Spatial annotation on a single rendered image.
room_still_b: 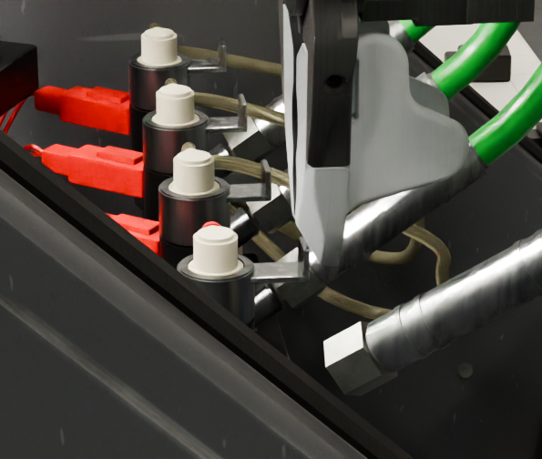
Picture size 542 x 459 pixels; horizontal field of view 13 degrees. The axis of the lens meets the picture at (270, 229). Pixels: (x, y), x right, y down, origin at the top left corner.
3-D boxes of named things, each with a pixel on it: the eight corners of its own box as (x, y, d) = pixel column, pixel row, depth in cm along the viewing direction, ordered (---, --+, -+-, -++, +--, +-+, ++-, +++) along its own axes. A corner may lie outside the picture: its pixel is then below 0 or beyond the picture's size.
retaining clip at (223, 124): (243, 121, 105) (243, 93, 104) (248, 134, 103) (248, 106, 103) (167, 124, 105) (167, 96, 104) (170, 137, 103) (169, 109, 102)
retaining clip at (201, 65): (222, 62, 112) (222, 35, 112) (227, 74, 111) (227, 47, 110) (151, 65, 112) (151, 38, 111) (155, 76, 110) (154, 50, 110)
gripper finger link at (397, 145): (472, 289, 87) (480, 38, 84) (306, 297, 86) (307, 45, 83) (455, 255, 90) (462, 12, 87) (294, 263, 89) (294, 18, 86)
